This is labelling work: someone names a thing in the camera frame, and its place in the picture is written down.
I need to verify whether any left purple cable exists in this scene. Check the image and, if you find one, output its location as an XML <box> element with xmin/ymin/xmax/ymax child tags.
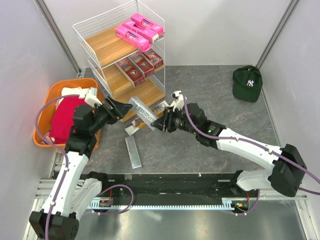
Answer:
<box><xmin>34</xmin><ymin>93</ymin><xmax>83</xmax><ymax>240</ymax></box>

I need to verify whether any pink toothpaste box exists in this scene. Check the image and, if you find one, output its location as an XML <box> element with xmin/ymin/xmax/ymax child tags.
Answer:
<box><xmin>123</xmin><ymin>20</ymin><xmax>159</xmax><ymax>44</ymax></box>
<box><xmin>115</xmin><ymin>25</ymin><xmax>152</xmax><ymax>52</ymax></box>
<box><xmin>130</xmin><ymin>13</ymin><xmax>165</xmax><ymax>36</ymax></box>

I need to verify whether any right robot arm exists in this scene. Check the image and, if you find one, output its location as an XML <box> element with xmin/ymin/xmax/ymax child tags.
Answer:
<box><xmin>151</xmin><ymin>103</ymin><xmax>307</xmax><ymax>197</ymax></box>

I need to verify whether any silver grey toothpaste box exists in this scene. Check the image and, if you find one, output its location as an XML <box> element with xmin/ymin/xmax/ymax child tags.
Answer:
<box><xmin>125</xmin><ymin>135</ymin><xmax>142</xmax><ymax>169</ymax></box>

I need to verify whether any red 3D toothpaste box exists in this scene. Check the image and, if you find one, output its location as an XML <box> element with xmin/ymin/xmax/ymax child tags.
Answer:
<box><xmin>128</xmin><ymin>51</ymin><xmax>155</xmax><ymax>79</ymax></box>

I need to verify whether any orange plastic tub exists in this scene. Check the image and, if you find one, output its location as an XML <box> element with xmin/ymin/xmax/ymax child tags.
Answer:
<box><xmin>37</xmin><ymin>78</ymin><xmax>104</xmax><ymax>149</ymax></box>

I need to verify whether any torn silver R&O toothpaste box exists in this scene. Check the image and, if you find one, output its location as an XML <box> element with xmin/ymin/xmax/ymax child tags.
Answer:
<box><xmin>125</xmin><ymin>100</ymin><xmax>169</xmax><ymax>136</ymax></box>

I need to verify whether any red 3D box on shelf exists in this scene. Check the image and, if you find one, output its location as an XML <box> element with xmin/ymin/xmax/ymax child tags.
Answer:
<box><xmin>143</xmin><ymin>49</ymin><xmax>164</xmax><ymax>69</ymax></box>

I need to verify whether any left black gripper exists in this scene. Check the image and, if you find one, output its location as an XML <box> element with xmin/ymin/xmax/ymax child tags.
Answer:
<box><xmin>88</xmin><ymin>95</ymin><xmax>133</xmax><ymax>134</ymax></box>

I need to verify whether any dark green NY cap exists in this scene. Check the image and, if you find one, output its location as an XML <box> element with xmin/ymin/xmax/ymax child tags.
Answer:
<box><xmin>232</xmin><ymin>65</ymin><xmax>263</xmax><ymax>103</ymax></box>

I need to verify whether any white folded cloth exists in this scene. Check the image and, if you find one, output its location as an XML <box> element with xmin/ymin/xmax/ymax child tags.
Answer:
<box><xmin>61</xmin><ymin>87</ymin><xmax>82</xmax><ymax>96</ymax></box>

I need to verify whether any red folded cloth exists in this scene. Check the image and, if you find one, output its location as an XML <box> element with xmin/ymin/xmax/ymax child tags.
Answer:
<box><xmin>49</xmin><ymin>96</ymin><xmax>86</xmax><ymax>145</ymax></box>

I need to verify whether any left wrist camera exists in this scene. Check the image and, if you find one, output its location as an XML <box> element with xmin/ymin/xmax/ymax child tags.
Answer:
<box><xmin>78</xmin><ymin>87</ymin><xmax>103</xmax><ymax>108</ymax></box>

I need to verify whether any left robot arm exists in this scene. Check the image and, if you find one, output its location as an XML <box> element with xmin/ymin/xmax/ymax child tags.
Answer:
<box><xmin>29</xmin><ymin>96</ymin><xmax>133</xmax><ymax>240</ymax></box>

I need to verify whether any red 3D toothpaste box floor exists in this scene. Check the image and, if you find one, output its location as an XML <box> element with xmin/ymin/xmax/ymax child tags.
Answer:
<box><xmin>115</xmin><ymin>57</ymin><xmax>145</xmax><ymax>88</ymax></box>

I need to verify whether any silver Protefix toothpaste box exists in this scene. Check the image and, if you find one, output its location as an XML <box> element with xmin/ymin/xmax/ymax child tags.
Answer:
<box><xmin>129</xmin><ymin>96</ymin><xmax>158</xmax><ymax>131</ymax></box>

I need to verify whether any white wire wooden shelf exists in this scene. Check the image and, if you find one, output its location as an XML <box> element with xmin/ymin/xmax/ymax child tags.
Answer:
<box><xmin>73</xmin><ymin>0</ymin><xmax>166</xmax><ymax>106</ymax></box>

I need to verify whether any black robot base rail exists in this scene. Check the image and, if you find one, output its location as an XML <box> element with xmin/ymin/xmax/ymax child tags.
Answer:
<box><xmin>87</xmin><ymin>171</ymin><xmax>261</xmax><ymax>201</ymax></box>

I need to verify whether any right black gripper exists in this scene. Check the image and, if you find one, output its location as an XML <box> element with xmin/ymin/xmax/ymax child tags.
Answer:
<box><xmin>150</xmin><ymin>105</ymin><xmax>198</xmax><ymax>135</ymax></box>

